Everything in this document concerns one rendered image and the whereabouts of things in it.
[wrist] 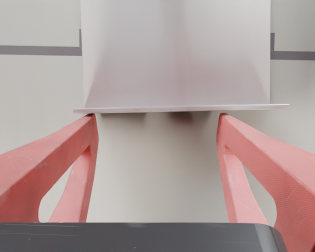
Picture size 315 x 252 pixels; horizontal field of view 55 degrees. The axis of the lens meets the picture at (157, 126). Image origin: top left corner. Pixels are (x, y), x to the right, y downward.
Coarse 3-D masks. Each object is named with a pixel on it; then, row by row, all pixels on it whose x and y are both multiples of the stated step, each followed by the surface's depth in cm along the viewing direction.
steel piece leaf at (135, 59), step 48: (96, 0) 13; (144, 0) 13; (192, 0) 13; (240, 0) 14; (96, 48) 14; (144, 48) 14; (192, 48) 14; (240, 48) 14; (96, 96) 14; (144, 96) 14; (192, 96) 14; (240, 96) 14
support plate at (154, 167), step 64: (0, 0) 14; (64, 0) 14; (0, 64) 14; (64, 64) 14; (0, 128) 14; (128, 128) 14; (192, 128) 14; (256, 128) 14; (128, 192) 14; (192, 192) 14; (256, 192) 14
